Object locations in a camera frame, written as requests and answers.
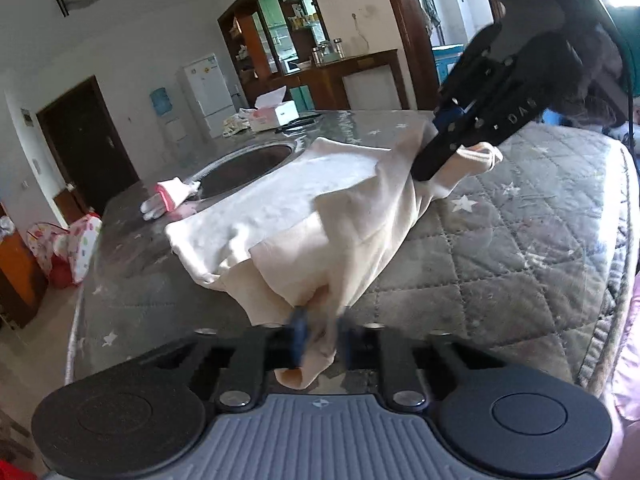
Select white sweatshirt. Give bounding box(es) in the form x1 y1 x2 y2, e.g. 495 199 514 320
165 124 502 390

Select dark wooden sideboard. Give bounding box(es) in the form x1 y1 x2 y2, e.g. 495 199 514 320
258 49 410 110

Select grey star quilted mat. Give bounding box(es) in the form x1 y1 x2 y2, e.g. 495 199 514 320
65 110 639 394

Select white pink glove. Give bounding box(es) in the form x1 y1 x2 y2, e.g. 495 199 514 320
140 177 201 221

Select black round table inset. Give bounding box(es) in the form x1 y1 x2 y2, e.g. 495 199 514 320
191 142 297 200

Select black scissors on table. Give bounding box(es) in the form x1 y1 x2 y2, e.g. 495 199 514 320
274 113 322 134

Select wooden display cabinet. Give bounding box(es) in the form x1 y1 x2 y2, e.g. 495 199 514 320
218 0 330 104

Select pink polka dot play tent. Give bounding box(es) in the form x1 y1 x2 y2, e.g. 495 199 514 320
27 212 102 289

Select white tissue box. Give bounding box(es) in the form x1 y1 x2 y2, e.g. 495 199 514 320
248 86 299 132

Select white refrigerator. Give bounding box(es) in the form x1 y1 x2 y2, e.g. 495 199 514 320
178 54 236 139

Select blue water dispenser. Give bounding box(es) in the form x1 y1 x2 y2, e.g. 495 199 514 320
150 86 194 154

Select dark wooden door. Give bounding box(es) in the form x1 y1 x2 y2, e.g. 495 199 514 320
37 76 139 214

